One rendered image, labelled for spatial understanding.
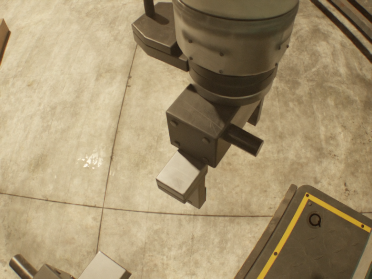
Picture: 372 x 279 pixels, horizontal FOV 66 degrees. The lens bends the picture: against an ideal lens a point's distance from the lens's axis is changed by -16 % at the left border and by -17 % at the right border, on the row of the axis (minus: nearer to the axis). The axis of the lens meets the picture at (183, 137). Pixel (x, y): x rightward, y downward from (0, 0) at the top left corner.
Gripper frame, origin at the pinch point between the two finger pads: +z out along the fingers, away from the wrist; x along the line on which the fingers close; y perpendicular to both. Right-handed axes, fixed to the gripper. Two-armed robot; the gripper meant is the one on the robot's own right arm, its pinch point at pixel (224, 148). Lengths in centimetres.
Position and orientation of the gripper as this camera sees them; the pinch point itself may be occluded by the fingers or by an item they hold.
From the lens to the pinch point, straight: 40.3
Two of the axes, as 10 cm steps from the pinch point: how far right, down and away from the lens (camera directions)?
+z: 0.5, 5.2, 8.5
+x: 5.6, -7.2, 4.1
